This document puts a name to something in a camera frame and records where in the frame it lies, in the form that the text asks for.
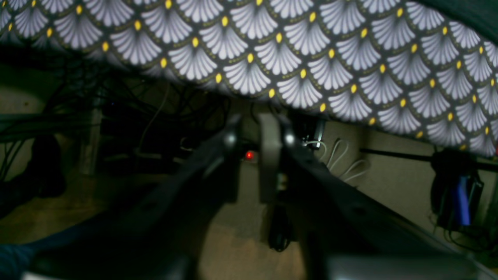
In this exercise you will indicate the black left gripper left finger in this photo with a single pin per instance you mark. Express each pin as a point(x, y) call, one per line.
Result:
point(158, 235)

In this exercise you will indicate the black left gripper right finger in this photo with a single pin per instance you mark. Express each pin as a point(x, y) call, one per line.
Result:
point(344, 234)

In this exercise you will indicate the fan-patterned tablecloth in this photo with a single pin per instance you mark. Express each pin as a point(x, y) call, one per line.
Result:
point(423, 69)

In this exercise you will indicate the white power strip red switch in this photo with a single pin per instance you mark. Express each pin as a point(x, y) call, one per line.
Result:
point(182, 155)

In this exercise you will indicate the black power adapter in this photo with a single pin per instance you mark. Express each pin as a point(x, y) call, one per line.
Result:
point(456, 189)

